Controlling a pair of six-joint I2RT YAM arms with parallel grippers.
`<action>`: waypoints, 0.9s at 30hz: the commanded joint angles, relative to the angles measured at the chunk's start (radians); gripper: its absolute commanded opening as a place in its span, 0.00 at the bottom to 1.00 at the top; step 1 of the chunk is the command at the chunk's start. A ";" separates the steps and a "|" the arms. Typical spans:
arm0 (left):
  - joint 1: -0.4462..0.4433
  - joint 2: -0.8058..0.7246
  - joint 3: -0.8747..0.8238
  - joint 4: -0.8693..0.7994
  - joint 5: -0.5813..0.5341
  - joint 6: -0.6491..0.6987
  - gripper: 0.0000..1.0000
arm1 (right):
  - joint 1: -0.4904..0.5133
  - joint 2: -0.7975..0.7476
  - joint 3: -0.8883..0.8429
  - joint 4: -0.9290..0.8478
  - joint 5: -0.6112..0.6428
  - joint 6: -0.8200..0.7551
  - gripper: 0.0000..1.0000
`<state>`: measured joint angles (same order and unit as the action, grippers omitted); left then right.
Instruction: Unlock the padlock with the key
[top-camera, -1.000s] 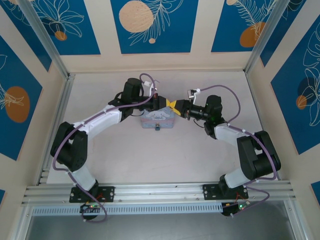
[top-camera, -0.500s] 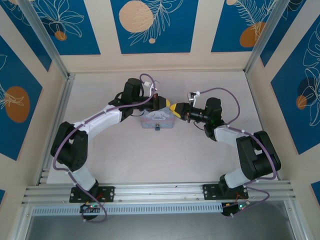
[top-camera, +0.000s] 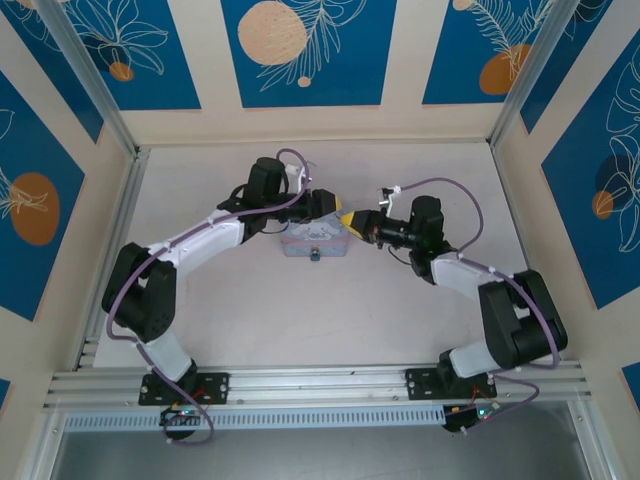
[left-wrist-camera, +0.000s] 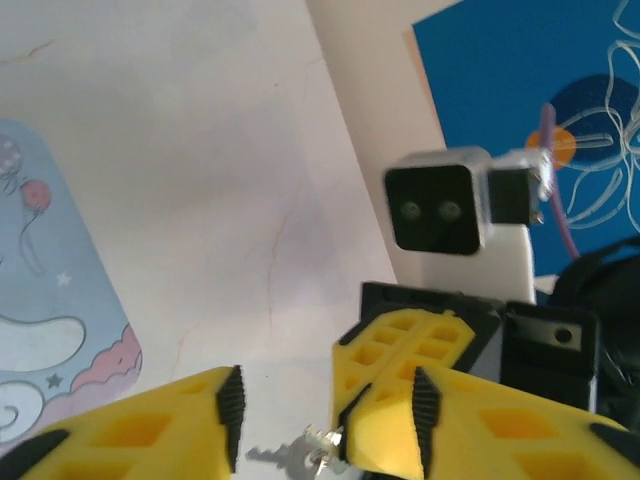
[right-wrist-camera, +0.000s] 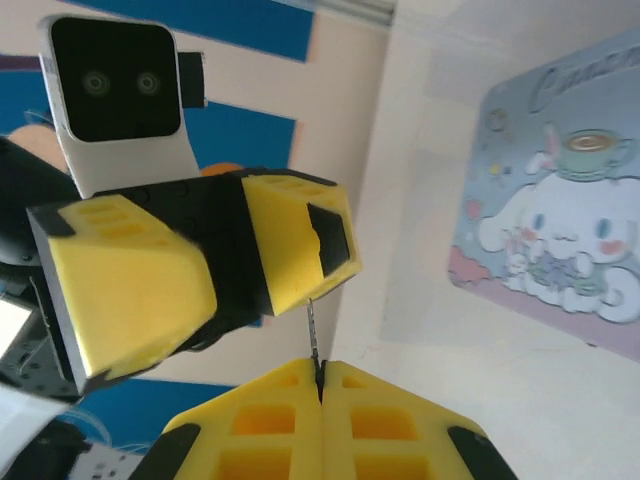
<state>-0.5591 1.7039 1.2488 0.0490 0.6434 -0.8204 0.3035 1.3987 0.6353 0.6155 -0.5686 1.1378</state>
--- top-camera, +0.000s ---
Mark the light blue cartoon pouch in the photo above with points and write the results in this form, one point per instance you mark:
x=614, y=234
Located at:
x=320, y=237

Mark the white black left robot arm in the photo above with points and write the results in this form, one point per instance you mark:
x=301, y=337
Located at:
x=210, y=240

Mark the thin aluminium side strip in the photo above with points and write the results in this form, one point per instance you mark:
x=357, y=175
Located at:
x=510, y=210

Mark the blue panel large peach circle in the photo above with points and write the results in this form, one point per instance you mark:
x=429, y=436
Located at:
x=310, y=50

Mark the grey metal panel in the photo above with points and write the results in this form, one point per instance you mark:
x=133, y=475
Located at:
x=320, y=455

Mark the aluminium side rail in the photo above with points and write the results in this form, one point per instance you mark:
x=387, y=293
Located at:
x=127, y=210

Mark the long aluminium base rail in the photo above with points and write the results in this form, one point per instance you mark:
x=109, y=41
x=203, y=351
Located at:
x=320, y=385

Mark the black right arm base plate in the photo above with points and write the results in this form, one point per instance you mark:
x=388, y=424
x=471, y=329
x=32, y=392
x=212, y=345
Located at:
x=422, y=384

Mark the blue floral wall panel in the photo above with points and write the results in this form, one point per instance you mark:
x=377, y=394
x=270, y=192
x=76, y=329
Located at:
x=470, y=50
x=600, y=225
x=150, y=60
x=30, y=240

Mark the aluminium frame post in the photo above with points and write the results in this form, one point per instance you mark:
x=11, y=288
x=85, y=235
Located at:
x=90, y=75
x=525, y=75

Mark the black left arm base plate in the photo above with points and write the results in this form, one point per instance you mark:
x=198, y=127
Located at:
x=215, y=387

